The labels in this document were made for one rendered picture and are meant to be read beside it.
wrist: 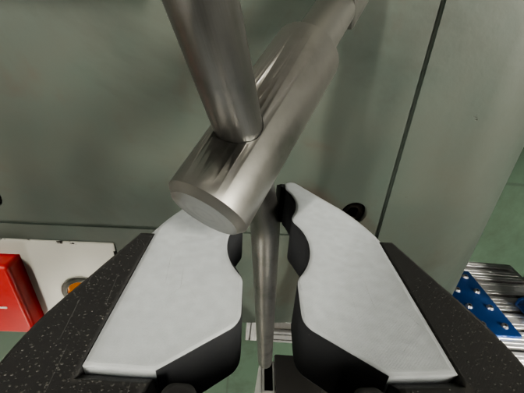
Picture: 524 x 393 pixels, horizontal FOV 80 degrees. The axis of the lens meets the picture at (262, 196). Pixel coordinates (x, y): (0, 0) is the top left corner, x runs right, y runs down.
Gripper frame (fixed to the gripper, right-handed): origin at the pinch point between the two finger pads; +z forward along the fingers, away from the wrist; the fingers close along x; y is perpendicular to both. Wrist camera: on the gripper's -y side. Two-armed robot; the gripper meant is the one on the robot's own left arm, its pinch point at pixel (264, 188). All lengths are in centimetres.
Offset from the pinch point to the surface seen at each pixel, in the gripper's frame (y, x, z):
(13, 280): 9.0, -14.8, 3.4
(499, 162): 0.4, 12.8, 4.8
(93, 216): 4.8, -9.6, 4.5
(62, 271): 9.0, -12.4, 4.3
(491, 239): 95, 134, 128
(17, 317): 12.2, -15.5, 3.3
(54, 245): 6.9, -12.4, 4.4
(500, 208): 75, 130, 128
